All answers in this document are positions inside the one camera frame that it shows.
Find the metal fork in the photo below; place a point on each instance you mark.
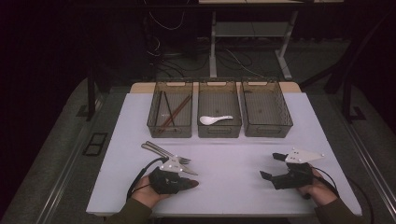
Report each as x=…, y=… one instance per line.
x=155, y=147

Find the black floor outlet frame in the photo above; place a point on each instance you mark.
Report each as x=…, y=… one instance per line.
x=95, y=144

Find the brown wooden chopstick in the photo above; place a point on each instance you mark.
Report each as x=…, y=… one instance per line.
x=174, y=116
x=179, y=109

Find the person's right hand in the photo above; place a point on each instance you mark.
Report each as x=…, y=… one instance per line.
x=320, y=194

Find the white ceramic spoon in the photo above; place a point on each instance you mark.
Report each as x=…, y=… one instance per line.
x=206, y=120

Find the black metal stand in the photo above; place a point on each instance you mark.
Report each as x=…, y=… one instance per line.
x=90, y=93
x=347, y=99

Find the metal forks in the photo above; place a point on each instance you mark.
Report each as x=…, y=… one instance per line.
x=191, y=171

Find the black chopstick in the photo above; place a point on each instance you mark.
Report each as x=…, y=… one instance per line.
x=158, y=109
x=169, y=109

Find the white-legged desk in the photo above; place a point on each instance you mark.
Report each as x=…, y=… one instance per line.
x=212, y=46

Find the metal floor rail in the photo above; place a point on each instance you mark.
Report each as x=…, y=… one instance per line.
x=54, y=202
x=374, y=169

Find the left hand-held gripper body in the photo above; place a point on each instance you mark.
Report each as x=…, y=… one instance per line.
x=166, y=182

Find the smoky transparent plastic basket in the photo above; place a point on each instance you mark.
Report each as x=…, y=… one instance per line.
x=266, y=110
x=180, y=124
x=219, y=102

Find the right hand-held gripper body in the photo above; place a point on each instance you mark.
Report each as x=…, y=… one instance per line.
x=295, y=179

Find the person's left hand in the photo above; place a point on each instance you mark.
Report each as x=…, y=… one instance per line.
x=144, y=194

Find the white table mat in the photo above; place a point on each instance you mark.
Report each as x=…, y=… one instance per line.
x=243, y=193

